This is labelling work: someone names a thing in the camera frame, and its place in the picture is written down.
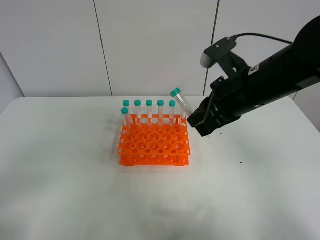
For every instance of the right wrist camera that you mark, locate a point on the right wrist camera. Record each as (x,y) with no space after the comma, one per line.
(217,52)

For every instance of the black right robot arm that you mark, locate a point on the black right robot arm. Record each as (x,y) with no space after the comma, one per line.
(292,69)

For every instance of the second row left tube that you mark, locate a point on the second row left tube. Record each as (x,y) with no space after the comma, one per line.
(125,117)

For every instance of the orange test tube rack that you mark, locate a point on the orange test tube rack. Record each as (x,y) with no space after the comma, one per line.
(156,141)

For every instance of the teal-capped test tube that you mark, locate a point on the teal-capped test tube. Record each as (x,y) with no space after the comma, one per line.
(182,101)

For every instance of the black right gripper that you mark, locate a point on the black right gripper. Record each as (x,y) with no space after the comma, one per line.
(225,97)

